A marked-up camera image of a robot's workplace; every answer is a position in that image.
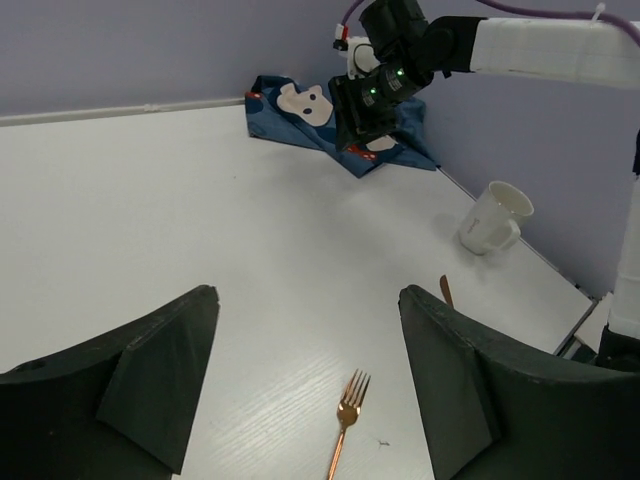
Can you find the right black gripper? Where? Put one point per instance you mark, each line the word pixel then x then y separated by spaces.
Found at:
pixel 364 107

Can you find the blue cartoon placemat cloth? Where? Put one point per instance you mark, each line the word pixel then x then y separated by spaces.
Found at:
pixel 280 110

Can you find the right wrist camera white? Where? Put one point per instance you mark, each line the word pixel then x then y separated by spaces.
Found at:
pixel 357 50

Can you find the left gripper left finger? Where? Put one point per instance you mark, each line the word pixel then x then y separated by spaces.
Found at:
pixel 118 406

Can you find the copper fork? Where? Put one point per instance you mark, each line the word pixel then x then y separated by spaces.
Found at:
pixel 348 412

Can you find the white mug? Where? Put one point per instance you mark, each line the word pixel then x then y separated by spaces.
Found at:
pixel 495 221

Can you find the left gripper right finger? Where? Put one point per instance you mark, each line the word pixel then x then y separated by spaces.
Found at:
pixel 495 408

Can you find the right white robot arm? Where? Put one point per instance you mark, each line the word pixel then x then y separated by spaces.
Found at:
pixel 577 47

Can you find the copper knife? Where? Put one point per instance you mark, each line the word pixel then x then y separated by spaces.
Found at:
pixel 446 291

